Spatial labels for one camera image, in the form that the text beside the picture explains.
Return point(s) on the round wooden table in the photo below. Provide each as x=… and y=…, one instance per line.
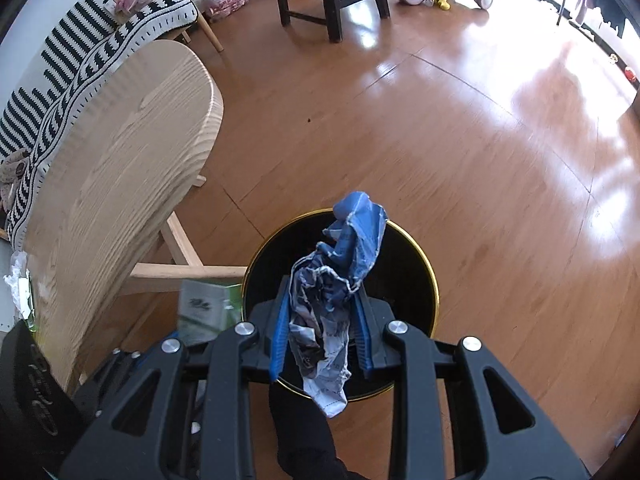
x=125, y=170

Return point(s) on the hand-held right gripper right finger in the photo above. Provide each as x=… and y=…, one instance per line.
x=362, y=340

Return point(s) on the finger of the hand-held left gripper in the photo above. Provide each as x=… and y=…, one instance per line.
x=97, y=382

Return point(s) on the blue white wrapper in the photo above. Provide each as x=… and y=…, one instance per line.
x=345, y=250

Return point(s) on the dark cloth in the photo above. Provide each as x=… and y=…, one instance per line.
x=305, y=440

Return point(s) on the black white striped sofa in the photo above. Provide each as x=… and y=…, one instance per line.
x=75, y=45

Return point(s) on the green white paper packet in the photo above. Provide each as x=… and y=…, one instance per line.
x=205, y=310

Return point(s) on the black gold-rimmed trash bin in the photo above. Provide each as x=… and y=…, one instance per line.
x=410, y=280

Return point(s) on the wooden sofa frame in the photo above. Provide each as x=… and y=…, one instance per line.
x=210, y=30

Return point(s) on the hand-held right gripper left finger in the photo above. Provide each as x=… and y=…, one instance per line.
x=280, y=335

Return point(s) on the beige plush toy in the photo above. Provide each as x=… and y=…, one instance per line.
x=10, y=175

